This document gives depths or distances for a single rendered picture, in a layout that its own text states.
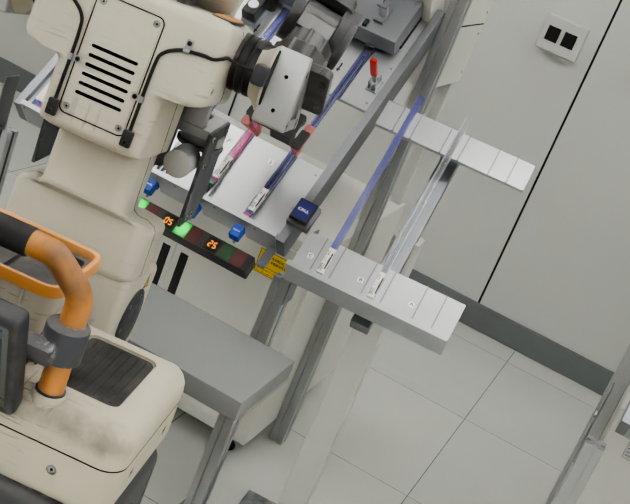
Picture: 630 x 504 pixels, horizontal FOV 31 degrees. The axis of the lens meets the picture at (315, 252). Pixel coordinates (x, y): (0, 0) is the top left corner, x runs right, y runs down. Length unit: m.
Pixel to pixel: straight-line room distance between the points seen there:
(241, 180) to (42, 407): 1.15
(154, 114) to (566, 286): 2.84
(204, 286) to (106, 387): 1.38
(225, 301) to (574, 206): 1.75
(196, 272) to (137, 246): 1.12
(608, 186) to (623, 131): 0.20
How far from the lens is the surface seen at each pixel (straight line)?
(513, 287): 4.31
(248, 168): 2.47
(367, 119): 2.53
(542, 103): 4.17
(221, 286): 2.81
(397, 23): 2.63
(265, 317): 2.45
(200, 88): 1.58
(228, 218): 2.42
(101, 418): 1.41
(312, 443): 2.59
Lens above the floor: 1.55
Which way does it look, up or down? 20 degrees down
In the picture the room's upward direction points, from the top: 22 degrees clockwise
